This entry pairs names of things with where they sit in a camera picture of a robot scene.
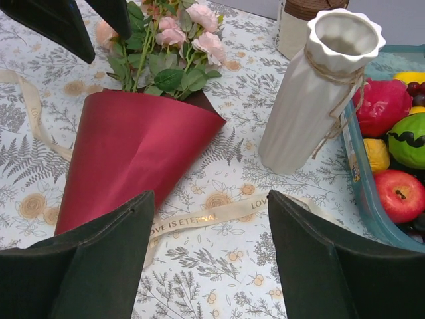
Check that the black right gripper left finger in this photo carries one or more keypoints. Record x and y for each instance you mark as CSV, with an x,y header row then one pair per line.
x,y
92,271

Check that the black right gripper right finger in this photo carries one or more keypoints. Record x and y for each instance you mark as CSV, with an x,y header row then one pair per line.
x,y
329,272

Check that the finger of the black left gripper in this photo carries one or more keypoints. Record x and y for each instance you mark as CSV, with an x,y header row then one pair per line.
x,y
115,13
57,20

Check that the cream ribbon gold lettering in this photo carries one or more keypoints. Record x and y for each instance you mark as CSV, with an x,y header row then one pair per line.
x,y
201,219

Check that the red paper bouquet wrap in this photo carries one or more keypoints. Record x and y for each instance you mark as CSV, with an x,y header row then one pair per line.
x,y
128,143

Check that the white ribbed ceramic vase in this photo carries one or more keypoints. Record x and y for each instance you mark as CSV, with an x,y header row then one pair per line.
x,y
318,84

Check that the pink artificial flower bunch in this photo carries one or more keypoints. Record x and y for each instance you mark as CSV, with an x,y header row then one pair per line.
x,y
174,44

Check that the red apple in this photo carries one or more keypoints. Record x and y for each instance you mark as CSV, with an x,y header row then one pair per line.
x,y
401,195

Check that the floral patterned table mat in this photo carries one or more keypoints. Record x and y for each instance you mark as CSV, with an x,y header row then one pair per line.
x,y
227,270

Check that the small yellow lemon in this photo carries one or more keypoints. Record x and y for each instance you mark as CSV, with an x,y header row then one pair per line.
x,y
377,154

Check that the green toy watermelon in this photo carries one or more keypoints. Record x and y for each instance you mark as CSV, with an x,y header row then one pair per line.
x,y
406,141

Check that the red dragon fruit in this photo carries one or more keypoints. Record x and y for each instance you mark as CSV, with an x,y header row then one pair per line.
x,y
385,102

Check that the brown and white jar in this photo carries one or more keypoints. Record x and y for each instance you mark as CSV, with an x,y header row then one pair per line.
x,y
292,20

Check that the dark purple grape bunch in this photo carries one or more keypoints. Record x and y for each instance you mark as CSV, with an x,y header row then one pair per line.
x,y
417,91

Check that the yellow fruit back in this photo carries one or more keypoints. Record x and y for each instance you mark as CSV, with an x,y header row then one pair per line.
x,y
410,76

